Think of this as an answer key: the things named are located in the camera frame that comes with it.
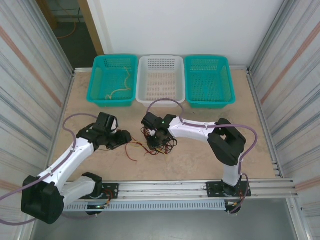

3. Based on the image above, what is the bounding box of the white plastic basket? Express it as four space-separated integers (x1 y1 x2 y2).
135 54 186 108

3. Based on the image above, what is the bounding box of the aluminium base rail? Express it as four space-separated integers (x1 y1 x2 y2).
63 178 300 200

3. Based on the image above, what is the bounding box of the grey slotted cable duct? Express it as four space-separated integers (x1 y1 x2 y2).
63 199 227 212

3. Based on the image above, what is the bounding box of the orange floor cable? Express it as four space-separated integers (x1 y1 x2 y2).
56 21 79 40

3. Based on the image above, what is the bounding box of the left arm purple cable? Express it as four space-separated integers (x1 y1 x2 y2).
0 112 101 226

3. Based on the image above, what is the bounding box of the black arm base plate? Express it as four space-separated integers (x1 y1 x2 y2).
101 183 120 200
206 181 252 199

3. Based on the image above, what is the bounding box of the teal plastic basket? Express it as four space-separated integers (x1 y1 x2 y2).
86 53 139 109
183 54 237 110

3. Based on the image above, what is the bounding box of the wooden door frame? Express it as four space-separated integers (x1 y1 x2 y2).
77 0 105 56

